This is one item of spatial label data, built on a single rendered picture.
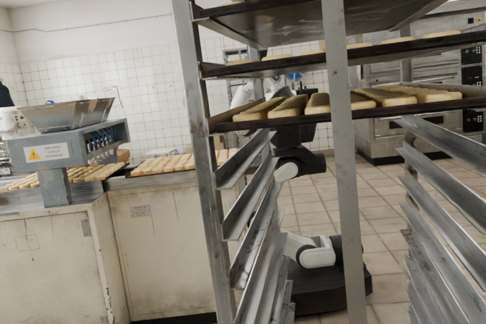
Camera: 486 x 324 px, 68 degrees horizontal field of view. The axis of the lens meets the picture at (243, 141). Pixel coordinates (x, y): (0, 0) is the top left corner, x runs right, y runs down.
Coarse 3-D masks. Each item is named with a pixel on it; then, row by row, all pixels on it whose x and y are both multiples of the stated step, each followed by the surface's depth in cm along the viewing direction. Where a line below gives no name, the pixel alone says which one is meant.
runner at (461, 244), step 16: (400, 176) 114; (416, 192) 98; (432, 208) 86; (432, 224) 78; (448, 224) 75; (448, 240) 70; (464, 240) 67; (464, 256) 63; (480, 256) 60; (480, 272) 58
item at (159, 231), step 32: (128, 192) 188; (160, 192) 188; (192, 192) 188; (224, 192) 188; (128, 224) 190; (160, 224) 191; (192, 224) 191; (128, 256) 193; (160, 256) 193; (192, 256) 193; (128, 288) 196; (160, 288) 196; (192, 288) 196; (160, 320) 202; (192, 320) 202
